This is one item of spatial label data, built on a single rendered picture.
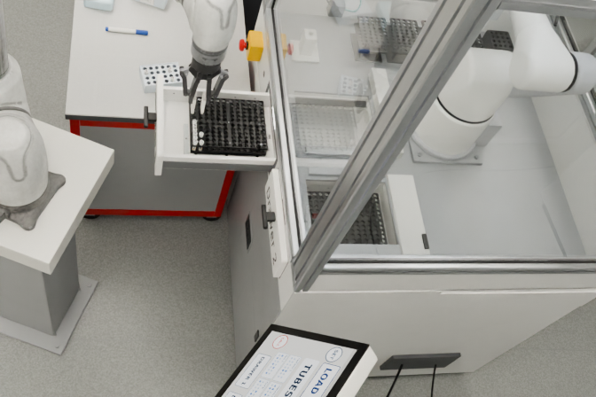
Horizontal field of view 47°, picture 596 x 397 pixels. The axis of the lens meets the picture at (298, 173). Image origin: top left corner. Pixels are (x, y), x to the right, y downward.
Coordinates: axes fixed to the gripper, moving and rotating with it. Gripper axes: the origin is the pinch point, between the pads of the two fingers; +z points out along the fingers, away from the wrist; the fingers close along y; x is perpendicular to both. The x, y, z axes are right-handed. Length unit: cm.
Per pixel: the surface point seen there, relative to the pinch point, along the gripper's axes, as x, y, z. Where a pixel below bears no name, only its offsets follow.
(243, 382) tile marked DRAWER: -78, 7, 0
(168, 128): 2.3, -7.0, 16.2
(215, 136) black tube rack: -4.2, 6.1, 9.8
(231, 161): -11.7, 10.3, 11.6
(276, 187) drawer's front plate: -22.6, 21.7, 7.1
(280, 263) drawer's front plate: -45, 21, 9
